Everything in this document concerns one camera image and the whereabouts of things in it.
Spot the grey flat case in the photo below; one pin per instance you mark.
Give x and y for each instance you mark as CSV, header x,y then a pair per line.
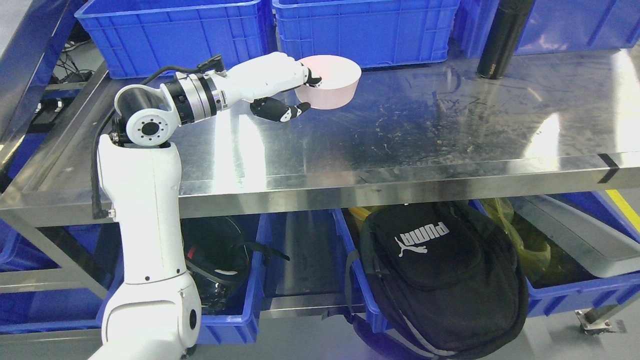
x,y
600,249

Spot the black thermos bottle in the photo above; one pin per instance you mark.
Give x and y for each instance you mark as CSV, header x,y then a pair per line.
x,y
505,33

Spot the blue bin under table left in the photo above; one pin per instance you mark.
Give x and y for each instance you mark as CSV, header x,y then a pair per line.
x,y
235,325

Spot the black helmet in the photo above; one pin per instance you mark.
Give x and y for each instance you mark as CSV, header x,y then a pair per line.
x,y
219,257

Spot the black puma backpack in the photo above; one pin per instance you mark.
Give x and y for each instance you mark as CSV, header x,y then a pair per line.
x,y
446,278

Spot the blue bin far left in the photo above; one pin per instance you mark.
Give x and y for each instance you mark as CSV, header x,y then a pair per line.
x,y
62,309

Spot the blue crate top left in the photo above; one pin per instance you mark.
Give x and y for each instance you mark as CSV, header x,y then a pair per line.
x,y
138,37

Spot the blue bin under table right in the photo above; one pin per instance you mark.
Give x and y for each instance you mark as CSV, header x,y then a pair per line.
x,y
545,300

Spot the blue crate top right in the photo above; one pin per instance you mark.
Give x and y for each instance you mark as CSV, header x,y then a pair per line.
x,y
553,26

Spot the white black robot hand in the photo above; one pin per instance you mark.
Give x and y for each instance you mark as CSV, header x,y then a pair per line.
x,y
258,80

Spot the pink ikea bowl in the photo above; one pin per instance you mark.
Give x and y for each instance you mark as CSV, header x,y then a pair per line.
x,y
339,81

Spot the blue bin under table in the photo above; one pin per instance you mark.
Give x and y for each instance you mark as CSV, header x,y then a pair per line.
x,y
545,300
235,325

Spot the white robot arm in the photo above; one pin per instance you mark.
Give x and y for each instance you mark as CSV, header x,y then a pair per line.
x,y
137,170

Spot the yellow plastic bag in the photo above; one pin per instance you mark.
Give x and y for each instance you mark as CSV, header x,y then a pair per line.
x,y
531,245

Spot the blue crate top middle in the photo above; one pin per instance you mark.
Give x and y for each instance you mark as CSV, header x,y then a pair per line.
x,y
372,33

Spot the steel table frame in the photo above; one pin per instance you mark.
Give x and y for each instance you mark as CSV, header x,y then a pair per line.
x,y
556,123

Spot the blue crate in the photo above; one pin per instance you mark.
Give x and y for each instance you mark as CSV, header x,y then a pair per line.
x,y
138,37
553,26
372,33

